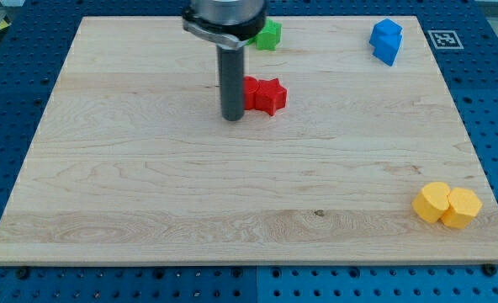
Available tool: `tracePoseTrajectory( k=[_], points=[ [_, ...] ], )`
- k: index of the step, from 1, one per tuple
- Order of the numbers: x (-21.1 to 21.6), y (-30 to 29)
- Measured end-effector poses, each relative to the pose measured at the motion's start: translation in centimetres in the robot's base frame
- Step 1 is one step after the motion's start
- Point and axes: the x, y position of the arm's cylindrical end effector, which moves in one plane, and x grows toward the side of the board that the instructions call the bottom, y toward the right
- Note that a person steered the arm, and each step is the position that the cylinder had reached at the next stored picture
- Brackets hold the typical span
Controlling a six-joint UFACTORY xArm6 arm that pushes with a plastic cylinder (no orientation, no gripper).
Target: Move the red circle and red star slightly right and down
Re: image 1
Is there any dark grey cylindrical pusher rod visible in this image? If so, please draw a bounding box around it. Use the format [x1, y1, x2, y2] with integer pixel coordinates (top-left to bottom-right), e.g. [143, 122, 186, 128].
[216, 45, 245, 121]

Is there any red star block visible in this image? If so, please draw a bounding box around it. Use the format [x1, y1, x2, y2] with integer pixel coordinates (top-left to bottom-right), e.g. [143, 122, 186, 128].
[255, 78, 288, 116]

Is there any green star block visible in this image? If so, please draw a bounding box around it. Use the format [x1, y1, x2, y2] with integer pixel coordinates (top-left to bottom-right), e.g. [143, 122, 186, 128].
[247, 18, 282, 51]

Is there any light wooden board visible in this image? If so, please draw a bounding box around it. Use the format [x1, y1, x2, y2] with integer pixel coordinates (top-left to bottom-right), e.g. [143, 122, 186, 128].
[0, 16, 498, 267]

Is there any blue angular block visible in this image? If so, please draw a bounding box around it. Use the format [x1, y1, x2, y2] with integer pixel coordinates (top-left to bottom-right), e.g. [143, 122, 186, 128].
[373, 35, 403, 66]

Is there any blue cube block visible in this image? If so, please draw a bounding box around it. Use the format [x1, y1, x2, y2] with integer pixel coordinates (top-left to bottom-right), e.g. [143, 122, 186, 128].
[369, 19, 402, 46]

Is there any white fiducial marker tag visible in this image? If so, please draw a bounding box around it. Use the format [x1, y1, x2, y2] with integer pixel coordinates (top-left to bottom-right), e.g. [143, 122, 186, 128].
[428, 29, 464, 50]

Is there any yellow heart block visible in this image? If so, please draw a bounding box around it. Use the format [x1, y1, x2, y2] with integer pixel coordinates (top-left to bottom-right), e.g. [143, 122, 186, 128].
[411, 182, 451, 223]

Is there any yellow hexagon block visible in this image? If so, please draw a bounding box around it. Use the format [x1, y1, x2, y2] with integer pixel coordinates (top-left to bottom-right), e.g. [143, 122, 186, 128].
[440, 187, 483, 229]

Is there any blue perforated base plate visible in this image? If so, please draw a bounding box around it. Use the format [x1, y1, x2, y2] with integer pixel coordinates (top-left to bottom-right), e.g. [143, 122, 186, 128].
[0, 0, 498, 302]

